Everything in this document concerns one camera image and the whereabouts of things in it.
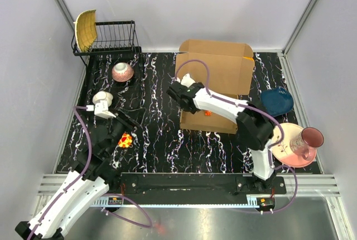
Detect cream floral plate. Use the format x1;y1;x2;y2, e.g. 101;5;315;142
272;122;305;157

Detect controller box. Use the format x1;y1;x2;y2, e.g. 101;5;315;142
108;196;123;206
258;197;275;209

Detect yellow red flower toy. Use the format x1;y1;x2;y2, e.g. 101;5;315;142
118;133;133;148

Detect white flower-shaped bowl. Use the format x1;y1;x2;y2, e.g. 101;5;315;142
92;91;113;107

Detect pink glass cup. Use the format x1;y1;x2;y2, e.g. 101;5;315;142
290;127;324;161

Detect black wire dish rack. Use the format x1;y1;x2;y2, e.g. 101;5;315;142
71;20;146;126

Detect black marble pattern mat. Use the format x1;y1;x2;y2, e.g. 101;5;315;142
54;52;287;173

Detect aluminium frame rail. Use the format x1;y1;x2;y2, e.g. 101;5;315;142
37;174;340;197

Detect left controller box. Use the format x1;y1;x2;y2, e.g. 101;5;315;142
108;196;123;206

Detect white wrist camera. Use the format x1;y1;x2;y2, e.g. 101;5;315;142
85;100;116;119
175;73;196;88

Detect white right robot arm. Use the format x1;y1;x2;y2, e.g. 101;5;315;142
192;88;284;194

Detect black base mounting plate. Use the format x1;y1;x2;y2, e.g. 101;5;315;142
108;172;287;208

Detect pink plate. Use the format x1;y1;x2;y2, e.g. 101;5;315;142
272;145;317;168

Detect red patterned bowl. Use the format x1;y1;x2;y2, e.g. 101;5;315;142
112;63;134;83

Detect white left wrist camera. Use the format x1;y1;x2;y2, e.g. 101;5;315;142
85;100;116;119

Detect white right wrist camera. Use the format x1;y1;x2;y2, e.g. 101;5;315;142
175;73;196;88

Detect dark blue bowl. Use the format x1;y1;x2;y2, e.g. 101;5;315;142
260;87;294;117

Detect right controller box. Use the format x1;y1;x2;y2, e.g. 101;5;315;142
258;197;275;209

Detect yellow woven plate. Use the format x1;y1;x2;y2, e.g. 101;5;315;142
74;9;97;52

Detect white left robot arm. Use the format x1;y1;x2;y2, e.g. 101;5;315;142
15;111;139;239

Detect brown cardboard box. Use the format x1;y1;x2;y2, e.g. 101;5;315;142
175;39;255;134

